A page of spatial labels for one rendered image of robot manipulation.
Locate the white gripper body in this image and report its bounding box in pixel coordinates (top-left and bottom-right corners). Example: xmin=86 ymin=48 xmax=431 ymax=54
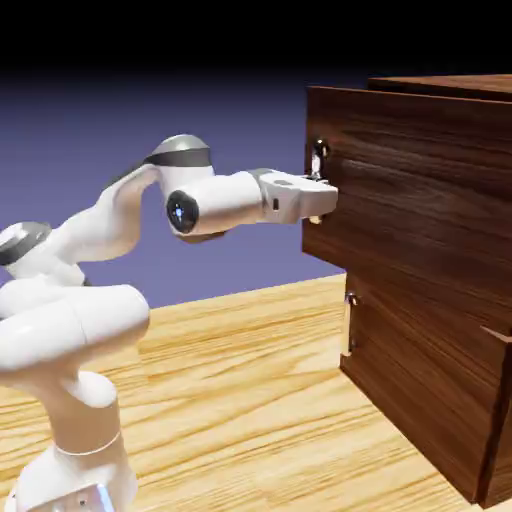
xmin=294 ymin=177 xmax=340 ymax=224

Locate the curved silver door handle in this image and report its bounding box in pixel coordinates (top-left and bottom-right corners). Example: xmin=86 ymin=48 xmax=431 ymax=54
xmin=306 ymin=137 xmax=332 ymax=225
xmin=342 ymin=290 xmax=360 ymax=358

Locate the large dark wood cabinet door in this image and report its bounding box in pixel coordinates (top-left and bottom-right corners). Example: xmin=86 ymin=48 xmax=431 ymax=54
xmin=302 ymin=85 xmax=512 ymax=335

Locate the dark wood cabinet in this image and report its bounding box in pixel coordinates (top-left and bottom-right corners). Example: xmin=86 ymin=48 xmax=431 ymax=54
xmin=302 ymin=73 xmax=512 ymax=510

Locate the small dark wood cabinet door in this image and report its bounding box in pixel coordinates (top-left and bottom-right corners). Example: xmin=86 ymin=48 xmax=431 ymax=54
xmin=339 ymin=273 xmax=504 ymax=506

